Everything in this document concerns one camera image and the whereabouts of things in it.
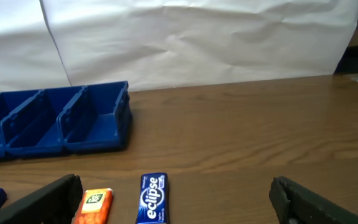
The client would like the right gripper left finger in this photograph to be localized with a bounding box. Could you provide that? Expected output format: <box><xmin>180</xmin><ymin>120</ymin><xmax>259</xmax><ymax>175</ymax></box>
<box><xmin>0</xmin><ymin>174</ymin><xmax>84</xmax><ymax>224</ymax></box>

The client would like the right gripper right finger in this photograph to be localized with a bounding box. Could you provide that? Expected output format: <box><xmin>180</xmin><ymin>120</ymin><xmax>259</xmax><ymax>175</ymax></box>
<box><xmin>268</xmin><ymin>175</ymin><xmax>358</xmax><ymax>224</ymax></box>

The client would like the orange candy box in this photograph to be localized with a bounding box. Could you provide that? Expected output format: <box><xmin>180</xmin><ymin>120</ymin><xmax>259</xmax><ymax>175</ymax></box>
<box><xmin>73</xmin><ymin>187</ymin><xmax>114</xmax><ymax>224</ymax></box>

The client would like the blue tray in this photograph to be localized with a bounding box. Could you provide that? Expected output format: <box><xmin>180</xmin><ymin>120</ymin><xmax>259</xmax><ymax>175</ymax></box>
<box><xmin>0</xmin><ymin>80</ymin><xmax>133</xmax><ymax>161</ymax></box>

